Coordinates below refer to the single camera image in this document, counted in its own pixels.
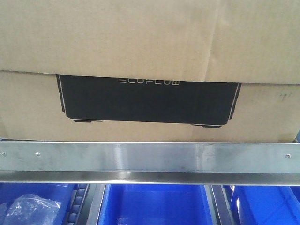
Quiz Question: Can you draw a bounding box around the clear plastic bag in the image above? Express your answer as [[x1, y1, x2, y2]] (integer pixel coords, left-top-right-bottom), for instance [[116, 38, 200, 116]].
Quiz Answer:
[[0, 194, 61, 225]]

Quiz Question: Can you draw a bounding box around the left metal shelf divider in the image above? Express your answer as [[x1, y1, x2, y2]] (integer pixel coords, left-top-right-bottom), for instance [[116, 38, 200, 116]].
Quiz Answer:
[[63, 183, 106, 225]]

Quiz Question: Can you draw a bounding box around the right blue plastic bin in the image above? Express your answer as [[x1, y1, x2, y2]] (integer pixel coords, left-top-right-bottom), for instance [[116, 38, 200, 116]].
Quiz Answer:
[[223, 185, 300, 225]]

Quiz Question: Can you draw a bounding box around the metal shelf divider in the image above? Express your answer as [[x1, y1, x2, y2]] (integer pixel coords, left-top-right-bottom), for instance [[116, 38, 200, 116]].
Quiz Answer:
[[210, 185, 235, 225], [63, 183, 106, 225]]

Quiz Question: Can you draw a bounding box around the brown EcoFlow cardboard box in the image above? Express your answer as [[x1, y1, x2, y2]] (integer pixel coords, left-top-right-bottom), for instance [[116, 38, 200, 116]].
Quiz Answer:
[[0, 0, 300, 143]]

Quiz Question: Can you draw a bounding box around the left blue plastic bin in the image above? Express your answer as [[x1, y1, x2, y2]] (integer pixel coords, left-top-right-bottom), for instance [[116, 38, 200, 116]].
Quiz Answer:
[[0, 183, 78, 225]]

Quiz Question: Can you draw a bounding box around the middle blue plastic bin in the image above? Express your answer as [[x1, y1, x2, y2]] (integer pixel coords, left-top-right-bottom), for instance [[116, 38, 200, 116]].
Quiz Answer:
[[98, 184, 213, 225]]

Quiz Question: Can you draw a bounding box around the right metal shelf divider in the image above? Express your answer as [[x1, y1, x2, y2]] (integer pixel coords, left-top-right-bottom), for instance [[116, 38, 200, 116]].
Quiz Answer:
[[210, 185, 235, 225]]

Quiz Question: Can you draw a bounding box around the metal shelf front rail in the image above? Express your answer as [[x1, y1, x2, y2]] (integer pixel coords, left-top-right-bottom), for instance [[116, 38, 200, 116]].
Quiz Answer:
[[0, 140, 300, 186]]

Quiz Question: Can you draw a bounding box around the blue plastic bin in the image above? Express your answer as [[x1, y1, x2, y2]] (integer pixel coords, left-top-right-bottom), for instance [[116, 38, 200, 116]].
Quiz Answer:
[[223, 185, 300, 225], [98, 184, 213, 225], [0, 183, 78, 225]]

